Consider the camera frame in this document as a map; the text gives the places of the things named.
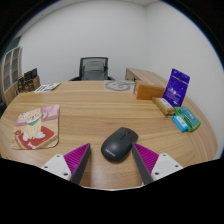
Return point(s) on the brown wooden box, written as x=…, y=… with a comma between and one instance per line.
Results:
x=149, y=90

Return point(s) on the grey round print sheet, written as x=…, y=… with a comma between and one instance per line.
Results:
x=119, y=86

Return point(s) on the wooden shelf cabinet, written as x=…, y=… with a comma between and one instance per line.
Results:
x=10, y=71

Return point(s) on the stack of dark boxes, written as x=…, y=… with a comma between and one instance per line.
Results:
x=29, y=80

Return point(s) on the purple retail package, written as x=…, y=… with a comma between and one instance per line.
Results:
x=176, y=87

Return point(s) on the small blue box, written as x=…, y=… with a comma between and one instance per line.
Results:
x=180, y=123

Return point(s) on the wooden side desk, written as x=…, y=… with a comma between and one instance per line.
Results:
x=146, y=75

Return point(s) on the green packet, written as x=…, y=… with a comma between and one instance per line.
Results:
x=190, y=117

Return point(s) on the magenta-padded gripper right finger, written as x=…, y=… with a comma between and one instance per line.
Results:
x=146, y=158

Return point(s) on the black mesh office chair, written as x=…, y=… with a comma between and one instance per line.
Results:
x=94, y=69

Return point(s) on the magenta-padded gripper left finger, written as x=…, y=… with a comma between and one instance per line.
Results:
x=77, y=157

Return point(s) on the green and white leaflet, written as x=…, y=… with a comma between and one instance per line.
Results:
x=46, y=87

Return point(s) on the small tan box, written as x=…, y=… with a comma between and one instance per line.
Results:
x=163, y=105

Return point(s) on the cartoon dog print mouse pad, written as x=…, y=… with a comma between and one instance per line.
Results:
x=35, y=127

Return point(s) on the black computer mouse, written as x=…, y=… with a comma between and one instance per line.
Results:
x=118, y=145

